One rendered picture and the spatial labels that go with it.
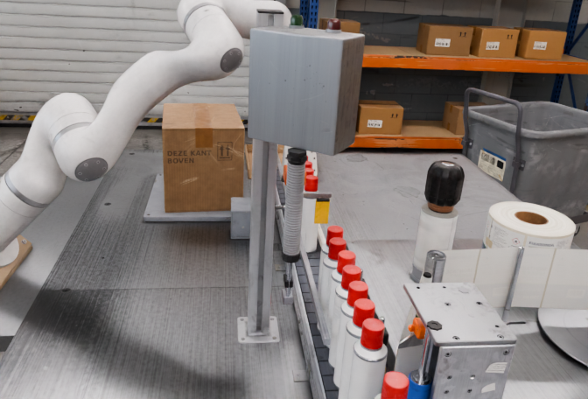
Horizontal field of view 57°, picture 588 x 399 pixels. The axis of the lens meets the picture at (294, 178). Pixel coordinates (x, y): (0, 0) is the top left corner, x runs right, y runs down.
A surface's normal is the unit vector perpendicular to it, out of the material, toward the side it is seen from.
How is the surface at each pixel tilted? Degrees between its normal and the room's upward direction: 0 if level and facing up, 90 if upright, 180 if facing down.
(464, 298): 0
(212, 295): 0
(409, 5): 90
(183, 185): 90
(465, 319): 0
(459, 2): 90
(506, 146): 93
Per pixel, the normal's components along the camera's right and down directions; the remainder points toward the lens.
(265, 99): -0.47, 0.30
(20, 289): 0.06, -0.93
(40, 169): 0.68, -0.37
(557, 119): -0.86, -0.09
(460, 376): 0.12, 0.37
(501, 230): -0.86, 0.15
